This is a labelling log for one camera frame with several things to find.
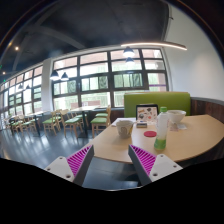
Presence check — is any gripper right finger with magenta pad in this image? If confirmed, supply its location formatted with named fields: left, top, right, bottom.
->
left=128, top=145, right=182, bottom=186

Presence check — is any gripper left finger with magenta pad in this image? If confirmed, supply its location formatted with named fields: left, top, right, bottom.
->
left=45, top=145, right=94, bottom=186

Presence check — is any red round coaster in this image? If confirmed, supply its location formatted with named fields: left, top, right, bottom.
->
left=144, top=131, right=157, bottom=137

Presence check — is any small dark box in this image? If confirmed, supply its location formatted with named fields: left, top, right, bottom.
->
left=136, top=122, right=147, bottom=128

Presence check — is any white ceramic mug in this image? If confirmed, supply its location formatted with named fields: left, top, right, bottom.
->
left=116, top=121, right=134, bottom=138

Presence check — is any wooden chair green seat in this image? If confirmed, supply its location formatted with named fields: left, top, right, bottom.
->
left=91, top=106, right=111, bottom=136
left=43, top=111, right=61, bottom=134
left=60, top=109, right=83, bottom=137

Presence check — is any clear bottle with green cap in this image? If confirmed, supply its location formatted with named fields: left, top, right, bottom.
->
left=154, top=107, right=169, bottom=150

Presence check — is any table sign with stickers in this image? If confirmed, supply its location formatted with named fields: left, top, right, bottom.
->
left=136, top=104, right=158, bottom=123

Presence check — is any white bowl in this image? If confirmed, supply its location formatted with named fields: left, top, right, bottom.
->
left=168, top=110, right=186, bottom=124

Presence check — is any wooden dining table background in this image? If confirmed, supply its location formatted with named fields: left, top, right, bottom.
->
left=71, top=106, right=99, bottom=138

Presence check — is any green upholstered bench backrest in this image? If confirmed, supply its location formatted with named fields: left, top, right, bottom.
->
left=124, top=92, right=191, bottom=117

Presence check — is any dark pendant lamp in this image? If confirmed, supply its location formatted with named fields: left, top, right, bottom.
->
left=61, top=72, right=69, bottom=81
left=126, top=57, right=135, bottom=65
left=50, top=70, right=59, bottom=81
left=123, top=47, right=135, bottom=58

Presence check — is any long linear ceiling light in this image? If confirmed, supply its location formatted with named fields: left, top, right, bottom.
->
left=121, top=41, right=187, bottom=51

